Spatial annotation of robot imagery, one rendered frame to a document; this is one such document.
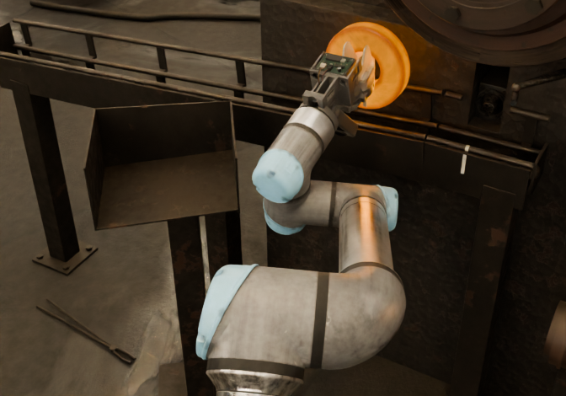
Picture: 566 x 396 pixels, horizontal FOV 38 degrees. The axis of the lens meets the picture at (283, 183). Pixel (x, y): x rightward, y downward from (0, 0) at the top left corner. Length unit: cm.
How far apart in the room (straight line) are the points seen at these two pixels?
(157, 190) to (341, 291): 68
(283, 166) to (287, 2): 49
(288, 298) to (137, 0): 310
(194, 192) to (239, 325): 63
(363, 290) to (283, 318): 10
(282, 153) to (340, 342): 39
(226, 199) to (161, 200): 12
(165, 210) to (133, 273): 81
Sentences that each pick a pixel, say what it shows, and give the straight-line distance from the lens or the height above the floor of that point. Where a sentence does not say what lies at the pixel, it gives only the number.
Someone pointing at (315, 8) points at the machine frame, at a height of 87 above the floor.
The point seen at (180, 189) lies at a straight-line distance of 156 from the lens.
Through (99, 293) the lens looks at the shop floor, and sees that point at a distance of 226.
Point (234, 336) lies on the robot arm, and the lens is 95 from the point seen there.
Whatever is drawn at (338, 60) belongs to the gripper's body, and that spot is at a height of 89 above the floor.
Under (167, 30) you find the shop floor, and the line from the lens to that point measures 362.
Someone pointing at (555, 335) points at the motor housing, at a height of 50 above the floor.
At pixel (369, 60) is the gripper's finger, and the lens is 144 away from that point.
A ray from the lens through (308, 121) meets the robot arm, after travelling 129.
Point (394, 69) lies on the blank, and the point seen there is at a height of 84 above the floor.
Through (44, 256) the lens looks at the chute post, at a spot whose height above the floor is 1.
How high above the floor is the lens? 150
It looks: 35 degrees down
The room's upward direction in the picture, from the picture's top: 1 degrees counter-clockwise
